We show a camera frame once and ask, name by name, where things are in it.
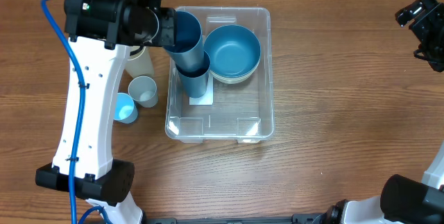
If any cream tall cup front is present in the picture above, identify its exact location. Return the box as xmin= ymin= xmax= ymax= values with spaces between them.
xmin=125 ymin=46 xmax=155 ymax=78

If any dark blue tall cup back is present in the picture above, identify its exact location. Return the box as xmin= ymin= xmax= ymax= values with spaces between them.
xmin=164 ymin=11 xmax=204 ymax=72

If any dark blue tall cup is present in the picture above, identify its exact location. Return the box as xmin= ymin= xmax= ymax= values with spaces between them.
xmin=176 ymin=51 xmax=210 ymax=98
xmin=164 ymin=11 xmax=204 ymax=72

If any dark blue tall cup front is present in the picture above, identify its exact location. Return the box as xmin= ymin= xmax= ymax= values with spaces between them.
xmin=176 ymin=51 xmax=210 ymax=98

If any dark blue bowl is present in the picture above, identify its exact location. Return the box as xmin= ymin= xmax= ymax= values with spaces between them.
xmin=204 ymin=24 xmax=262 ymax=78

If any cream bowl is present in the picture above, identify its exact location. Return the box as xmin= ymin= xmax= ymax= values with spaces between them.
xmin=207 ymin=66 xmax=260 ymax=82
xmin=210 ymin=71 xmax=257 ymax=85

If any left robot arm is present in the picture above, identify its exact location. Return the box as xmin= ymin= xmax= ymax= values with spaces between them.
xmin=35 ymin=0 xmax=177 ymax=223

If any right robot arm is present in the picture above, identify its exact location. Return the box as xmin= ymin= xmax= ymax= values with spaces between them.
xmin=311 ymin=0 xmax=443 ymax=224

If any white label in container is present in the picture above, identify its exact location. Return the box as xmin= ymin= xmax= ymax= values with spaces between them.
xmin=189 ymin=75 xmax=214 ymax=105

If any clear plastic storage container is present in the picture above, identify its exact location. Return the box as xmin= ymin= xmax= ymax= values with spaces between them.
xmin=165 ymin=6 xmax=275 ymax=143

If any grey small cup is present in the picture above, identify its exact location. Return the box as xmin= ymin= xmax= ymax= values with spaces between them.
xmin=128 ymin=76 xmax=158 ymax=107

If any light blue small cup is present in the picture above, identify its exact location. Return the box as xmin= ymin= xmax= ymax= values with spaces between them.
xmin=114 ymin=93 xmax=138 ymax=124

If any left blue cable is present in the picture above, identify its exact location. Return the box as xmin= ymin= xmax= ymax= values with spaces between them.
xmin=40 ymin=0 xmax=112 ymax=224

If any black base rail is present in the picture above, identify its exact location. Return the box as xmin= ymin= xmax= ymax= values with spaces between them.
xmin=142 ymin=214 xmax=326 ymax=224

